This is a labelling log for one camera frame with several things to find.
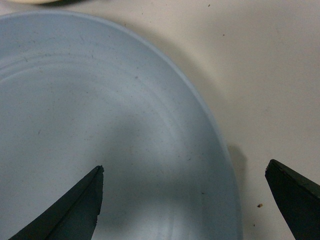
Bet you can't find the beige plastic plate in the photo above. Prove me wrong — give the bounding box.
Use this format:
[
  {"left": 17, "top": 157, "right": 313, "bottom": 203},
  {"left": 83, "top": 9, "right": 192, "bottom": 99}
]
[{"left": 7, "top": 0, "right": 59, "bottom": 5}]

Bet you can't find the blue plastic plate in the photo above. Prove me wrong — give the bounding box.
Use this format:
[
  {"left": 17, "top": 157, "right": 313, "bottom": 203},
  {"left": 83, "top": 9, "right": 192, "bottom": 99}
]
[{"left": 0, "top": 10, "right": 243, "bottom": 240}]

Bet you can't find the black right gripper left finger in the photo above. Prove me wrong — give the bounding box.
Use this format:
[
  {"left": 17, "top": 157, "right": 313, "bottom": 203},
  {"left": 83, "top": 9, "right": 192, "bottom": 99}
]
[{"left": 11, "top": 165, "right": 104, "bottom": 240}]

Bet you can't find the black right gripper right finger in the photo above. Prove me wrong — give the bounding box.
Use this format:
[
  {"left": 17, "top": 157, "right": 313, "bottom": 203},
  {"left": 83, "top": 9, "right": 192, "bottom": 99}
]
[{"left": 265, "top": 159, "right": 320, "bottom": 240}]

